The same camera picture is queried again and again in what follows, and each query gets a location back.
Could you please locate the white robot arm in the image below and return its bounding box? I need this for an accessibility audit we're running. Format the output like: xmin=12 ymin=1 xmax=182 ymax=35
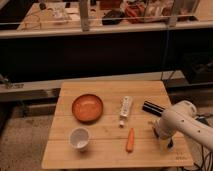
xmin=154 ymin=100 xmax=213 ymax=152

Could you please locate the orange ceramic bowl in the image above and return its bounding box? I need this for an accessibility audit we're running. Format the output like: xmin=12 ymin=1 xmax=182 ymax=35
xmin=72 ymin=94 xmax=103 ymax=122

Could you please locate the orange carrot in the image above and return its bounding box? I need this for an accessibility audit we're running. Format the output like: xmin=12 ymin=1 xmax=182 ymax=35
xmin=126 ymin=128 xmax=134 ymax=153

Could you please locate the black white striped eraser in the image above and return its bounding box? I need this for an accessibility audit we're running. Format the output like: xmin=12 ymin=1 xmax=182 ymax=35
xmin=142 ymin=101 xmax=164 ymax=117

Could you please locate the dark teal power box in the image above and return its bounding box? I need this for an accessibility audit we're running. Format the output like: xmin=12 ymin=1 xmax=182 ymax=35
xmin=196 ymin=116 xmax=210 ymax=126

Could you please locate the wooden table board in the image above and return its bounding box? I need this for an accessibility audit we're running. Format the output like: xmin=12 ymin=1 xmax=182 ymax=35
xmin=42 ymin=81 xmax=193 ymax=169

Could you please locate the black crate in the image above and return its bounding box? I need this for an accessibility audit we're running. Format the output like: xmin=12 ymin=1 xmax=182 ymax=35
xmin=181 ymin=52 xmax=213 ymax=83

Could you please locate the white cup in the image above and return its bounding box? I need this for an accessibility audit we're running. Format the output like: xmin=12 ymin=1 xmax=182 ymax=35
xmin=69 ymin=127 xmax=90 ymax=151

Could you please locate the red object on shelf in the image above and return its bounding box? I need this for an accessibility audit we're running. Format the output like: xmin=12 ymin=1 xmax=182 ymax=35
xmin=125 ymin=4 xmax=145 ymax=24

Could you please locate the black bag on shelf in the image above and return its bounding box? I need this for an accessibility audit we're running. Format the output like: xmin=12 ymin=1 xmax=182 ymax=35
xmin=102 ymin=10 xmax=124 ymax=25

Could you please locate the grey metal post right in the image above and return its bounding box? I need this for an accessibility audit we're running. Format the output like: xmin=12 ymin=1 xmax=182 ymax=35
xmin=167 ymin=0 xmax=182 ymax=27

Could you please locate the grey metal post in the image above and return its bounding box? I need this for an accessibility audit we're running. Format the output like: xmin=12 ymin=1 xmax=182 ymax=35
xmin=167 ymin=0 xmax=182 ymax=27
xmin=79 ymin=0 xmax=90 ymax=31

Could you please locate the grey metal post left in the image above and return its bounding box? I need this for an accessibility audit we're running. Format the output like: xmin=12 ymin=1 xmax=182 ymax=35
xmin=79 ymin=0 xmax=90 ymax=31

